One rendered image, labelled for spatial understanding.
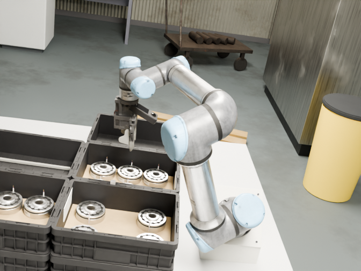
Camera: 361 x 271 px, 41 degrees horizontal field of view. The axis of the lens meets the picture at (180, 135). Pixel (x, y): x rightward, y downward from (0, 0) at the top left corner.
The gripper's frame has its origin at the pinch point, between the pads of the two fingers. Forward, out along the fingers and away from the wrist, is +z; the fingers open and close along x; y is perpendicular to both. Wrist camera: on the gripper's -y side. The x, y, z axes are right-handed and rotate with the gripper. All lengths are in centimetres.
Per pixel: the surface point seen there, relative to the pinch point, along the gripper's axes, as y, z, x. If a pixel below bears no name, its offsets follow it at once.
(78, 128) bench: 37, 31, -65
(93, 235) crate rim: 6.4, 4.5, 49.1
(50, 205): 25.8, 10.8, 28.0
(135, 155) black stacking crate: 0.1, 10.4, -9.3
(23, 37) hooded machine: 170, 90, -377
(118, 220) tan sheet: 1.7, 15.7, 27.6
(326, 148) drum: -127, 76, -146
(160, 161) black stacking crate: -10.6, 12.7, -9.4
